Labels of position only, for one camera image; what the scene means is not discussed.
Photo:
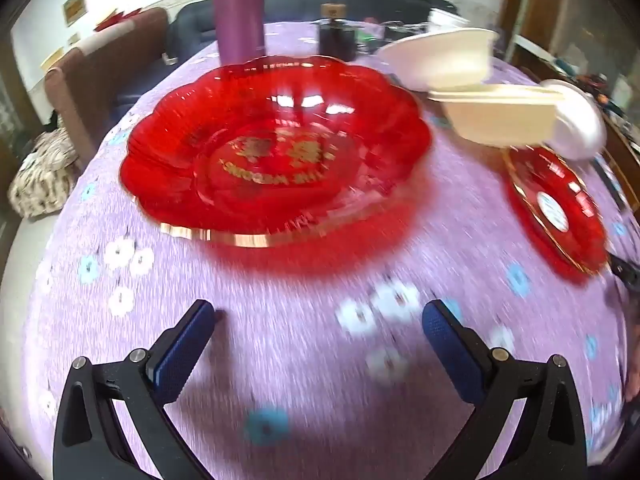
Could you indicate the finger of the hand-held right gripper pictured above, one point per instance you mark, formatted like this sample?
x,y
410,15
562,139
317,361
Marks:
x,y
625,270

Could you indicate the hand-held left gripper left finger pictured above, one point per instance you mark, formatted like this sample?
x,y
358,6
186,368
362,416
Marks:
x,y
185,355

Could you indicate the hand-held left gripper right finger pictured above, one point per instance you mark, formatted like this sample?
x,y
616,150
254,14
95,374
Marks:
x,y
450,355

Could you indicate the small red glass plate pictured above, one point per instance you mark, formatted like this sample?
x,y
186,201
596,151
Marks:
x,y
575,230

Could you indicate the round white foam bowl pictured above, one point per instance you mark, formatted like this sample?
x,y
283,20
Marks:
x,y
580,125

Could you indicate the large cream plastic bowl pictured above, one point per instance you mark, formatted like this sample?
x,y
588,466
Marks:
x,y
500,120

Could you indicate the large red glass plate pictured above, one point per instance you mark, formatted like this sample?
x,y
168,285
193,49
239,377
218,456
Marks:
x,y
200,135

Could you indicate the deep white bowl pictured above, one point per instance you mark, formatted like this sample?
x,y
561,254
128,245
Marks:
x,y
440,62

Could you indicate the purple floral tablecloth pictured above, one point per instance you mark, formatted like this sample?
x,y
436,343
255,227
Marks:
x,y
300,360

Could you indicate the patterned blanket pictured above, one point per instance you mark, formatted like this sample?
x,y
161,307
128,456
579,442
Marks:
x,y
40,180

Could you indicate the brown armchair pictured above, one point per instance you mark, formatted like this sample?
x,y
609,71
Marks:
x,y
100,75

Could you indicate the black jar with cork lid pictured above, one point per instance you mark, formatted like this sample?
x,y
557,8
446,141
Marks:
x,y
336,40

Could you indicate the black leather sofa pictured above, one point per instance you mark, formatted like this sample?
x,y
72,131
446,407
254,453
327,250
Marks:
x,y
195,20

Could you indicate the red decoration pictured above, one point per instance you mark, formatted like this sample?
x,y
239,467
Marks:
x,y
117,19

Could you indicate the purple thermos bottle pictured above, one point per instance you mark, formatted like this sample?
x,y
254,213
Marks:
x,y
237,10

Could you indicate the wooden door frame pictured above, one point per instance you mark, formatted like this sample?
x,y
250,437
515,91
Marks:
x,y
530,5

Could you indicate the yellow wall plaque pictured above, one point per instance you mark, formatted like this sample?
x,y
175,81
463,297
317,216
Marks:
x,y
74,6

